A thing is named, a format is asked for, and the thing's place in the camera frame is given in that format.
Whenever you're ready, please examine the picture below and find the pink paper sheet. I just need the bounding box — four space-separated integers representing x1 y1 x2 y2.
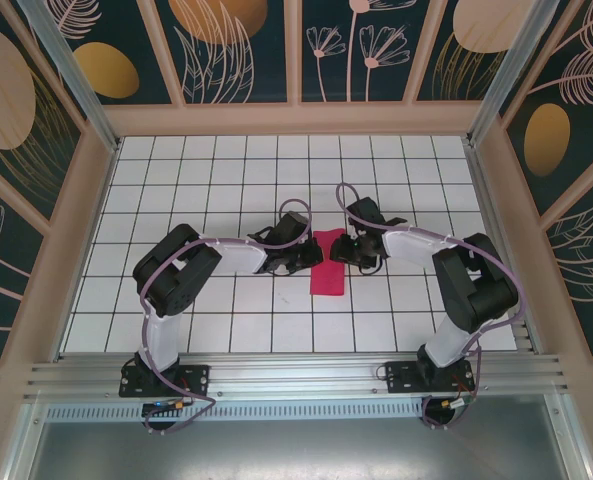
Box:
309 228 347 297

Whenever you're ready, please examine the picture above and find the grey metal sheet panel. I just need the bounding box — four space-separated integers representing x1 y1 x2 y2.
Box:
0 394 592 480

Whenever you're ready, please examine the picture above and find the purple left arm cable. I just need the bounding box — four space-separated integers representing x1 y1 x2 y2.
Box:
139 198 313 436

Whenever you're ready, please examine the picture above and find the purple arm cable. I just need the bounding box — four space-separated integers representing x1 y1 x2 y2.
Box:
335 182 529 431
139 198 313 436

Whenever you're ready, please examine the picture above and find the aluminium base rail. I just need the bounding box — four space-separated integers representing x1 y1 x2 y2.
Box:
23 352 572 401

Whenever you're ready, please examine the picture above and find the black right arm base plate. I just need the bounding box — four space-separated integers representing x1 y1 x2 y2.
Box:
384 359 476 396

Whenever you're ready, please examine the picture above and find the aluminium side rail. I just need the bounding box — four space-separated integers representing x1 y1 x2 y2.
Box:
463 137 545 356

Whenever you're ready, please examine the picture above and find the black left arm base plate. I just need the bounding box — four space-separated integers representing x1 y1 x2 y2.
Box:
119 363 212 399

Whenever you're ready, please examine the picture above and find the slotted grey cable duct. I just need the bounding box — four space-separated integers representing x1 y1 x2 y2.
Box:
45 403 427 421

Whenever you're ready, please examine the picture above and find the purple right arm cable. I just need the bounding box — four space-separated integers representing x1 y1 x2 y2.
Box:
335 182 529 431

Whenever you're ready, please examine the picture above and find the small connector board with wires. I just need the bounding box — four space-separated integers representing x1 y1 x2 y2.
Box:
438 396 477 411
142 398 186 417

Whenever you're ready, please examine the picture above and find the aluminium corner post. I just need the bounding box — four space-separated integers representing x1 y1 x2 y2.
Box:
15 0 122 154
465 0 562 146

